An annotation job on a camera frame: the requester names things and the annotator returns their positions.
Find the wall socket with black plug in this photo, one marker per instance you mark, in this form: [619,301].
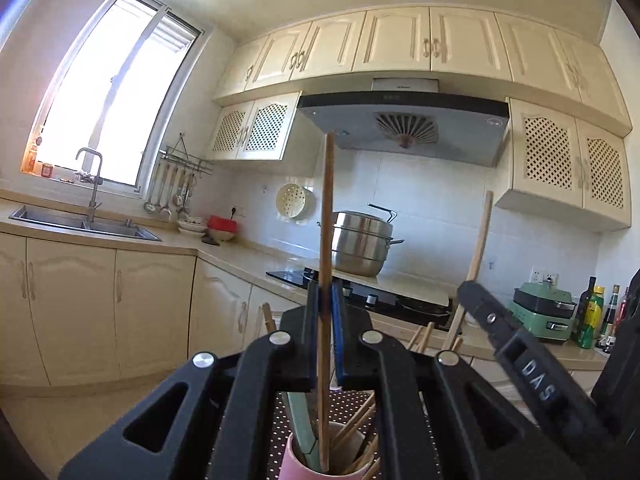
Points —
[235,211]

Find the black glass gas stove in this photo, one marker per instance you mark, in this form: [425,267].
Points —
[290,276]

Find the steel double sink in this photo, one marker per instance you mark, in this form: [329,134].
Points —
[50,217]

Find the small orange bottle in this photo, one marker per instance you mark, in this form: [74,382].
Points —
[34,157]

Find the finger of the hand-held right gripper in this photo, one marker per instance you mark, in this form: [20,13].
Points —
[485,310]

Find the red label bottle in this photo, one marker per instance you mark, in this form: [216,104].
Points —
[624,302]

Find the green yellow bottle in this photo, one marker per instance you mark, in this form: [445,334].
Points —
[592,317]

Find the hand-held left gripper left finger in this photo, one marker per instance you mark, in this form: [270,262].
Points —
[312,335]

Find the cream lattice door cabinet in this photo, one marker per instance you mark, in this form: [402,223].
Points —
[267,127]
[550,160]

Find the grey range hood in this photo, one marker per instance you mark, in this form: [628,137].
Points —
[400,130]

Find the metal faucet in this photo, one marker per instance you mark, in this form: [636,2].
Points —
[95,195]

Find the wooden chopstick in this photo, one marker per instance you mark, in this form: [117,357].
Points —
[478,240]
[326,210]

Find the small glass jar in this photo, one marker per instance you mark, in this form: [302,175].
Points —
[47,169]

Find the dark soy sauce bottle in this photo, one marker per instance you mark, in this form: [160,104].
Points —
[611,315]

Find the cream upper cabinets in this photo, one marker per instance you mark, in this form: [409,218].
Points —
[400,40]

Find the pink cup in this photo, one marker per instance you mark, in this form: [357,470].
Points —
[290,466]

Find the white wall socket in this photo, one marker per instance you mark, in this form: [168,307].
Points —
[545,276]

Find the steel steamer pot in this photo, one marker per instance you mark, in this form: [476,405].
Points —
[360,245]

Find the beige stone countertop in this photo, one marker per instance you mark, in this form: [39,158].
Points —
[235,255]

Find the stack of white bowls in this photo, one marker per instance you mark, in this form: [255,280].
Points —
[192,225]

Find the mint green spoon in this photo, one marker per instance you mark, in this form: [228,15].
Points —
[302,425]

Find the cream colander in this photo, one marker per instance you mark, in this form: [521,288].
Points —
[292,201]

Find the sliding window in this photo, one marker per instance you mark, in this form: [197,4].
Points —
[100,110]

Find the green electric cooker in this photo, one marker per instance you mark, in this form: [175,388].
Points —
[540,310]

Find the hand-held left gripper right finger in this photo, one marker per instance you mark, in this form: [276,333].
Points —
[338,345]

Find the wall utensil rack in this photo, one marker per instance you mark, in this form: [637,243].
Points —
[185,160]

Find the red container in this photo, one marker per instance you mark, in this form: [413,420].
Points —
[221,225]

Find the pile of wooden chopsticks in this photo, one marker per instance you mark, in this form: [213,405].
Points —
[355,420]

